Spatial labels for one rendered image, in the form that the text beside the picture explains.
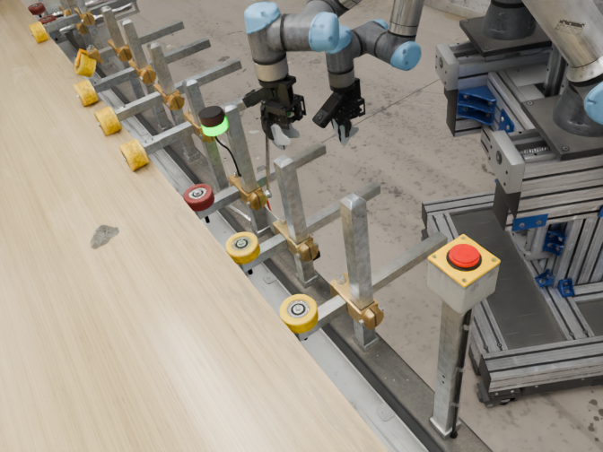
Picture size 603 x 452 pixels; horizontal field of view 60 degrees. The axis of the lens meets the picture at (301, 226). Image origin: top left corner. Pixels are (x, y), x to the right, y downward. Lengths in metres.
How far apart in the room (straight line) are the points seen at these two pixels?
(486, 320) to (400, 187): 1.04
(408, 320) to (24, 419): 1.46
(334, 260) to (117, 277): 1.29
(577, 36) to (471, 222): 1.30
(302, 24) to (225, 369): 0.70
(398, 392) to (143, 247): 0.70
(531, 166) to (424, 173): 1.54
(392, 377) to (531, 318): 0.85
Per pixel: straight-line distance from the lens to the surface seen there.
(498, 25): 1.72
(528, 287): 2.07
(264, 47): 1.17
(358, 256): 1.03
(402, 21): 1.42
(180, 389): 1.08
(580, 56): 1.11
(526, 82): 1.70
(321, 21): 1.13
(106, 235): 1.43
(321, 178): 2.85
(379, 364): 1.26
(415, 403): 1.22
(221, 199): 1.48
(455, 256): 0.75
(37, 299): 1.39
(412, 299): 2.25
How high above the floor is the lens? 1.79
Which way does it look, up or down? 44 degrees down
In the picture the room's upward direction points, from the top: 11 degrees counter-clockwise
